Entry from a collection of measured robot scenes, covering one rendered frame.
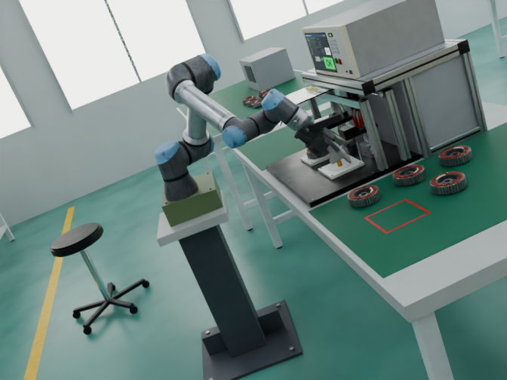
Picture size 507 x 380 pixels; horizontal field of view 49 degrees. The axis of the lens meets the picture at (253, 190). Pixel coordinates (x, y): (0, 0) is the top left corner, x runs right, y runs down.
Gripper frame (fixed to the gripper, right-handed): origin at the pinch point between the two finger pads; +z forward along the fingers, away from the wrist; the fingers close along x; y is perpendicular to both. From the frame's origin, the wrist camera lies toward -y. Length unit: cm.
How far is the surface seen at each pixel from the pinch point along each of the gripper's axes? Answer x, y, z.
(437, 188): 11.5, -10.9, 25.7
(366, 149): -36.6, 4.9, 12.7
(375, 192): 3.0, 5.2, 14.5
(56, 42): -420, 217, -231
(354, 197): 3.2, 10.8, 10.2
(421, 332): 62, 10, 29
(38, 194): -379, 374, -154
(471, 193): 15.5, -17.2, 33.0
